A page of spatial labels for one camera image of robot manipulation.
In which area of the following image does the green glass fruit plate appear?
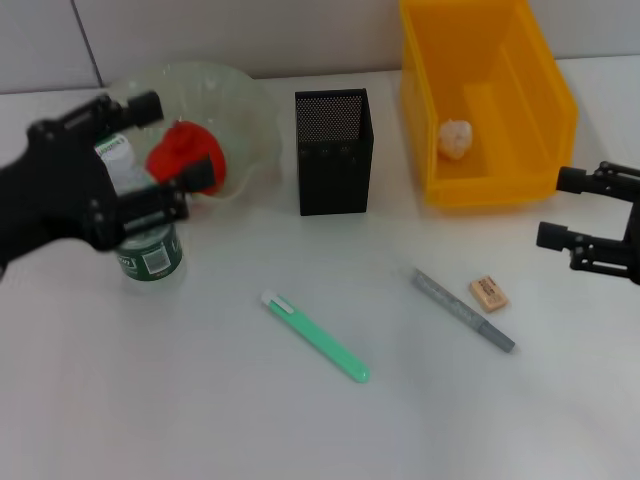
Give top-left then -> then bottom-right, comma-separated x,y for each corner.
79,60 -> 284,202

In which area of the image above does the green toothbrush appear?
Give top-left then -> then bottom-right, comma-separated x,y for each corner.
260,291 -> 372,385

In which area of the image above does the grey pen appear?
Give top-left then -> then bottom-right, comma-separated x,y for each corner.
410,267 -> 516,355

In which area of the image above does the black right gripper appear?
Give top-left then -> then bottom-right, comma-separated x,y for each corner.
535,160 -> 640,286

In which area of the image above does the beige eraser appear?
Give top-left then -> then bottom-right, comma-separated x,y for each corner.
468,276 -> 510,315

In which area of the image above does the clear water bottle green label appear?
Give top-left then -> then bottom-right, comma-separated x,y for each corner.
94,133 -> 185,284

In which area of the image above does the yellow plastic bin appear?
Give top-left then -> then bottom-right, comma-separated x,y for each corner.
398,0 -> 580,210

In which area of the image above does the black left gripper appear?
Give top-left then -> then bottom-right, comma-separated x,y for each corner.
0,91 -> 217,274

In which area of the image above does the black mesh pen holder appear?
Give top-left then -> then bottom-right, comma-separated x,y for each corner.
293,88 -> 375,217

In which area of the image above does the white paper ball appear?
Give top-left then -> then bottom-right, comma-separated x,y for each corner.
438,118 -> 475,160

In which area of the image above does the red-orange knitted orange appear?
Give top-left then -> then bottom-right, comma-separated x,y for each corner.
145,119 -> 229,199

